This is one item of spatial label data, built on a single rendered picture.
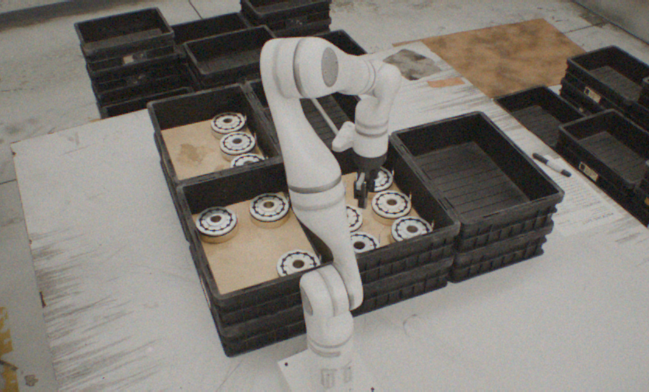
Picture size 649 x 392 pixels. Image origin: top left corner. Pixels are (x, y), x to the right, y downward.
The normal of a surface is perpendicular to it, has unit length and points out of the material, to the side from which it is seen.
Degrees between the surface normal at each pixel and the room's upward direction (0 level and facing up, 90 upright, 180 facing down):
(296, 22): 90
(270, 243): 0
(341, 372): 90
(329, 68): 77
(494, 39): 0
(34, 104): 0
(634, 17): 90
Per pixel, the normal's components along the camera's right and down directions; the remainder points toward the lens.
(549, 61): 0.00, -0.74
